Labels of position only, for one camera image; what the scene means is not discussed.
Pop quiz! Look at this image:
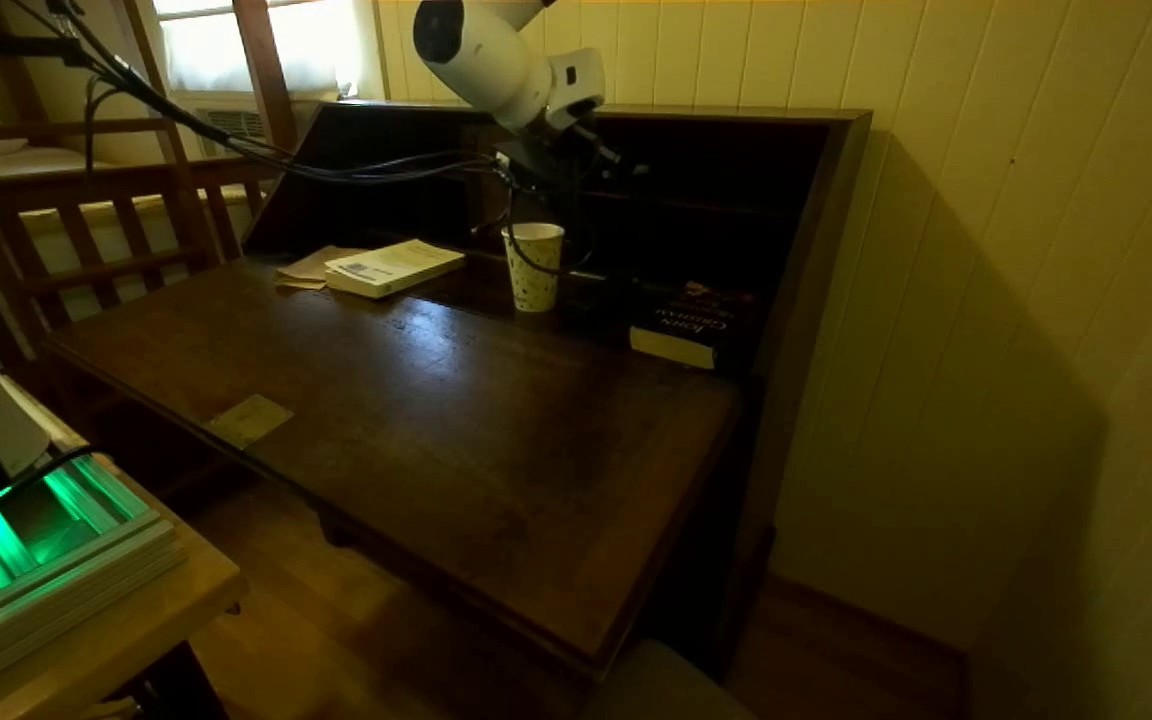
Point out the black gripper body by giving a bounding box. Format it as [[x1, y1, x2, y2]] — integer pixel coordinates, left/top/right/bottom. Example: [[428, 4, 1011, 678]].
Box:
[[504, 107, 622, 193]]

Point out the white dotted paper cup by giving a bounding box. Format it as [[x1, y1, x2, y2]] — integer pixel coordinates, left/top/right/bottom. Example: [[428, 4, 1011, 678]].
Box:
[[494, 221, 567, 318]]

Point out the white paperback book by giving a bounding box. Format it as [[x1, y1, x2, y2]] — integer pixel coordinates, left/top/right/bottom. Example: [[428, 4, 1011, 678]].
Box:
[[318, 235, 468, 303]]

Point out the dark hardcover book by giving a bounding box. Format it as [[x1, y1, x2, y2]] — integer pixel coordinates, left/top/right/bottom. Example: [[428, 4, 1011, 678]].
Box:
[[622, 276, 767, 375]]

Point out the white window curtain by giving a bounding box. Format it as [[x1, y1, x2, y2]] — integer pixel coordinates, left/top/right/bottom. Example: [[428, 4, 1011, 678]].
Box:
[[147, 0, 387, 105]]

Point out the thin beige paper booklet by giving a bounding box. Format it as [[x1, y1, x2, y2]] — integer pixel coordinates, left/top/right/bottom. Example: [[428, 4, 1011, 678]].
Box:
[[272, 246, 366, 297]]

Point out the dark wooden secretary desk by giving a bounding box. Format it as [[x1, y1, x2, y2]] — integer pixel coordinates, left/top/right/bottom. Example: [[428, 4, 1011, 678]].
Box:
[[39, 96, 873, 684]]

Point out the small beige paper note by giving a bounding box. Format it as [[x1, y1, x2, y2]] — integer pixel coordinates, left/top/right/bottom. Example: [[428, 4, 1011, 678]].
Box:
[[204, 394, 299, 452]]

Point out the wooden chair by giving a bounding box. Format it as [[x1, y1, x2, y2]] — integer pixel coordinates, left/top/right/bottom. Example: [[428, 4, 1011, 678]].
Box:
[[0, 117, 289, 369]]

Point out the green lit electronic box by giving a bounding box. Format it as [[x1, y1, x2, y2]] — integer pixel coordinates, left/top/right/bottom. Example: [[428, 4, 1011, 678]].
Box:
[[0, 355, 190, 711]]

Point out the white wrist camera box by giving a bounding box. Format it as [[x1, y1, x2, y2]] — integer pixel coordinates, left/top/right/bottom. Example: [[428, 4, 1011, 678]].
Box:
[[544, 43, 609, 120]]

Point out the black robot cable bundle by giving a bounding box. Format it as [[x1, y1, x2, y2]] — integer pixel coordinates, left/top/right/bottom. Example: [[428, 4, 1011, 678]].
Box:
[[0, 0, 567, 286]]

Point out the wooden ladder post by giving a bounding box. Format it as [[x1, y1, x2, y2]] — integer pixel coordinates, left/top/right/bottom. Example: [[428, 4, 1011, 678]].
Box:
[[229, 0, 299, 162]]

